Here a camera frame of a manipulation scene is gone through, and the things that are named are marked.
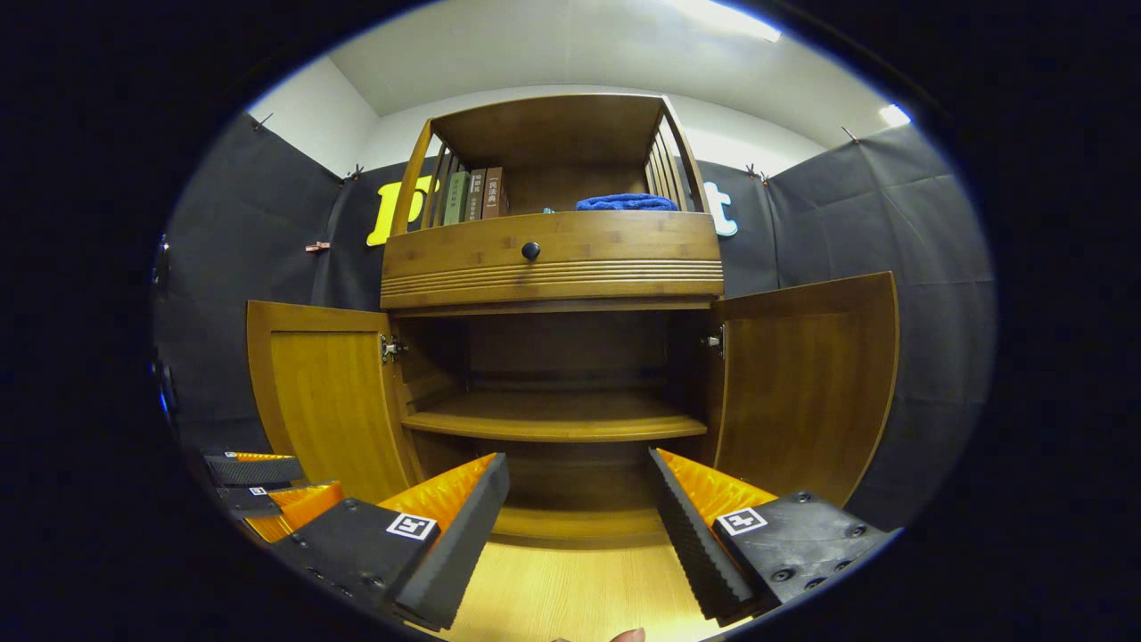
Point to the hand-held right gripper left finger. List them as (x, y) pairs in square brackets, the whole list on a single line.
[(463, 535)]

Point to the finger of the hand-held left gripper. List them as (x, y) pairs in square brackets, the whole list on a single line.
[(250, 504), (254, 471)]

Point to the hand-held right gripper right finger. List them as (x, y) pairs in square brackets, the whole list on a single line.
[(695, 535)]

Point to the wooden shoe cabinet door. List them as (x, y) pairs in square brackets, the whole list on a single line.
[(330, 401), (802, 392)]

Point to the wooden double-door shoe cabinet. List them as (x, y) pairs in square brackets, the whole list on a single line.
[(553, 276)]

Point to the metal door hinge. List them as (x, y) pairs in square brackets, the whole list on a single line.
[(392, 348), (713, 341)]

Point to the wooden inner shelf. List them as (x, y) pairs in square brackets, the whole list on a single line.
[(553, 419)]

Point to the black round drawer knob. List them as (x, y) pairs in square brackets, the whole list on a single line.
[(531, 251)]

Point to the wooden drawer with ribbed trim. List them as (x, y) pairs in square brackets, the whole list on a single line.
[(624, 250)]

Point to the black backdrop cloth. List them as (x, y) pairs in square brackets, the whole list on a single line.
[(927, 312)]

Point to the blue folded towel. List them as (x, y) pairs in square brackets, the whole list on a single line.
[(628, 203)]

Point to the dark brown book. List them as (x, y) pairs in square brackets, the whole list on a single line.
[(476, 195)]

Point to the reddish brown book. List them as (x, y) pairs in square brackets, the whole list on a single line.
[(495, 193)]

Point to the small ceiling light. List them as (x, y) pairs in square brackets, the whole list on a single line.
[(894, 115)]

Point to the large ceiling light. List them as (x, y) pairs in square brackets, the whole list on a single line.
[(731, 20)]

